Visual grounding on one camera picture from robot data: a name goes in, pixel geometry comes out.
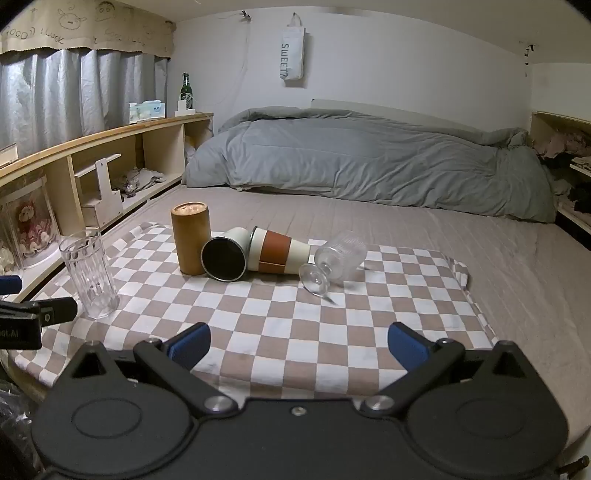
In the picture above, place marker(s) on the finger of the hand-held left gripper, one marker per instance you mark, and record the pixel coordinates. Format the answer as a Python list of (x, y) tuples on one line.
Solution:
[(55, 308), (9, 284)]

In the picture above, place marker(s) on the small white box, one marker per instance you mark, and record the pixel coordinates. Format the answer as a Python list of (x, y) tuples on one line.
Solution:
[(185, 107)]

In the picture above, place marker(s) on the grey crumpled cloth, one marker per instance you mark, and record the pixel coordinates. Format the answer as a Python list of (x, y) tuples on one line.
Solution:
[(141, 180)]

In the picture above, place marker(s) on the grey curtain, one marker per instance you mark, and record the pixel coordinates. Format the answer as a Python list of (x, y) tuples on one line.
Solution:
[(69, 97)]

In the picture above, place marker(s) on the grey duvet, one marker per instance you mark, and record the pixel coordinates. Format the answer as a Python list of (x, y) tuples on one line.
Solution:
[(369, 161)]

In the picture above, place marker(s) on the small wall clip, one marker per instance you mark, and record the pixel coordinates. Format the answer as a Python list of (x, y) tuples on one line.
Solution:
[(246, 16)]

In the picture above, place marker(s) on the small wooden tool box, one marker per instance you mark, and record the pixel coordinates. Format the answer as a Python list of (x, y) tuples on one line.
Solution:
[(104, 198)]

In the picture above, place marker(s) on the beige paper valance with drawings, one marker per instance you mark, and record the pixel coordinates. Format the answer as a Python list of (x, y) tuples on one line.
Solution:
[(87, 25)]

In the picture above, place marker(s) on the blue white tissue box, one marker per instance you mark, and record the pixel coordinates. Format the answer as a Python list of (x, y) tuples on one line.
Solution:
[(147, 110)]

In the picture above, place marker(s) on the clear jar with plush toy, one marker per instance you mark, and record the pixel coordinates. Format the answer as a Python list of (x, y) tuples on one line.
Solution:
[(30, 226)]

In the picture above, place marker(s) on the white cup with dark inside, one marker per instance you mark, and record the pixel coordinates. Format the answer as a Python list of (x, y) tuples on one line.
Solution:
[(224, 261)]

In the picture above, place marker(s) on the white hanging bag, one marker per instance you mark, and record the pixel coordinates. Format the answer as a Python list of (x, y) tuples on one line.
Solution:
[(292, 55)]

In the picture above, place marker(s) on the tall clear ribbed glass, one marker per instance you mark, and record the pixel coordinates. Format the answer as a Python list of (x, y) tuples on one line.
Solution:
[(90, 277)]

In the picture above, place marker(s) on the beige white checked cloth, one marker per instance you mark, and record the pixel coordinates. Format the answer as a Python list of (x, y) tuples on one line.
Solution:
[(286, 332)]

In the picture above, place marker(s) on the pile of folded clothes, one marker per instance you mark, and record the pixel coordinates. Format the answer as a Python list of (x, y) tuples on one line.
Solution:
[(570, 161)]

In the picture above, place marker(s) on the wooden bedside shelf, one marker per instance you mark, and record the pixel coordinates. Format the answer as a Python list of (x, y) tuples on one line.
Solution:
[(152, 134)]

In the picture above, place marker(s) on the green glass bottle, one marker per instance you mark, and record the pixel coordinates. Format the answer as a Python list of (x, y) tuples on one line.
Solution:
[(185, 90)]

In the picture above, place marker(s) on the black plastic bag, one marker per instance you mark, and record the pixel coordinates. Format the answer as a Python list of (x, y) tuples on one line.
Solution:
[(14, 429)]

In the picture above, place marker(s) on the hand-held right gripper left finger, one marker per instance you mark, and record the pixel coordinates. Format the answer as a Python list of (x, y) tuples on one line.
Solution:
[(189, 345)]

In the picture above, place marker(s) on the white cup with brown band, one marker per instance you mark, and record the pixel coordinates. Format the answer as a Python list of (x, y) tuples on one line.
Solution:
[(274, 251)]

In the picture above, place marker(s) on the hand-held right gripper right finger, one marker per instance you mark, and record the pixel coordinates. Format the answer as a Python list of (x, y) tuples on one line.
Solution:
[(408, 346)]

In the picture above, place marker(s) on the wooden clothes shelf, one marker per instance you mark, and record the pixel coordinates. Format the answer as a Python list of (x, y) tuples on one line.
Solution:
[(561, 124)]

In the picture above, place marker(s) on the brown bamboo cylinder cup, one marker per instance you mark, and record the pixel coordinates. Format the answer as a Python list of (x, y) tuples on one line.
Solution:
[(189, 240)]

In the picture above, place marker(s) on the clear stemmed glass cup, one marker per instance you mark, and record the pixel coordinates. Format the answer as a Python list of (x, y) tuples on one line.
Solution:
[(339, 258)]

